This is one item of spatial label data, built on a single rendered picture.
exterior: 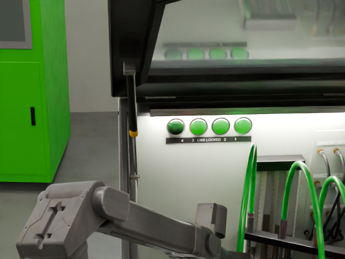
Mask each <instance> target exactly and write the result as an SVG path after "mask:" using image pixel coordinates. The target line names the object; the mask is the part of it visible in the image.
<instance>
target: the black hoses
mask: <svg viewBox="0 0 345 259"><path fill-rule="evenodd" d="M338 156H339V157H340V160H341V164H342V168H343V179H342V183H343V185H345V162H344V158H343V156H342V154H338ZM322 157H323V158H324V161H325V165H326V168H327V178H328V177H330V176H331V173H330V167H329V163H328V159H327V157H326V155H325V154H323V155H322ZM334 189H335V190H336V195H337V196H336V198H335V200H334V203H333V205H332V207H331V209H330V212H329V214H328V216H327V218H326V220H325V223H324V225H323V227H322V229H323V239H324V242H326V241H327V240H328V239H329V237H330V236H331V238H332V240H330V241H328V242H326V243H324V244H326V245H329V244H331V243H334V242H339V241H342V240H344V236H343V235H342V234H341V230H340V229H339V228H340V220H341V218H342V216H343V214H344V213H345V207H344V208H343V209H342V211H341V212H340V196H341V193H340V191H339V188H338V187H334ZM336 204H337V220H336V221H335V223H334V225H333V226H332V228H331V229H330V230H328V234H327V236H325V229H326V227H327V224H328V222H329V220H330V218H331V216H332V213H333V211H334V209H335V207H336ZM314 225H315V222H314ZM314 225H313V228H312V231H311V234H310V236H309V231H308V230H305V231H304V234H305V235H306V239H307V240H308V241H311V240H312V238H313V232H314ZM335 228H336V231H335V234H333V231H334V230H335ZM337 235H339V236H340V237H341V238H337Z"/></svg>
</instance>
